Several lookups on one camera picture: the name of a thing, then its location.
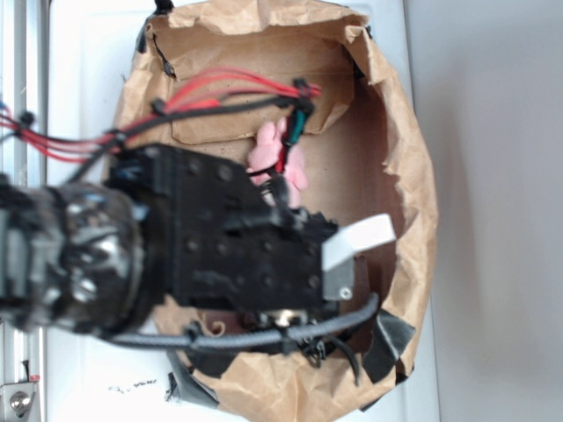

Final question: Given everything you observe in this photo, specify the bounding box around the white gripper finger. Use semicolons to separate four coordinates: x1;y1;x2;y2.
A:
322;214;396;272

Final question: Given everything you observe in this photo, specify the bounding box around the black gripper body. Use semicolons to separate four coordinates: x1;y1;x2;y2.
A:
107;144;338;313

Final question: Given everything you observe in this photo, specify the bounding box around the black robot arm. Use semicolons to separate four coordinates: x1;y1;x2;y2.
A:
1;144;355;334

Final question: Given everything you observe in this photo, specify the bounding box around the pink plush bunny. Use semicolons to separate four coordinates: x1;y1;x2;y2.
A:
247;119;309;208

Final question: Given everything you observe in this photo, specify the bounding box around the brown paper bag bin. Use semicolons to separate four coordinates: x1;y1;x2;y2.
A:
115;1;438;421

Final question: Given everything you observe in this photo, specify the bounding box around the grey braided cable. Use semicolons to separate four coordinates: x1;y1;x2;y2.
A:
103;292;380;388

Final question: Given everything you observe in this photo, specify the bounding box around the red and black wire bundle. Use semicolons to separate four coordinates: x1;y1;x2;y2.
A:
0;65;323;210

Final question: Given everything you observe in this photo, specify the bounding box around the silver corner bracket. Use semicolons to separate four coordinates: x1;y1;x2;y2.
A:
1;382;37;422

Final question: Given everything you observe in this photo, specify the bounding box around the aluminium frame rail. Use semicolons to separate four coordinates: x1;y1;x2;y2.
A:
1;1;46;421

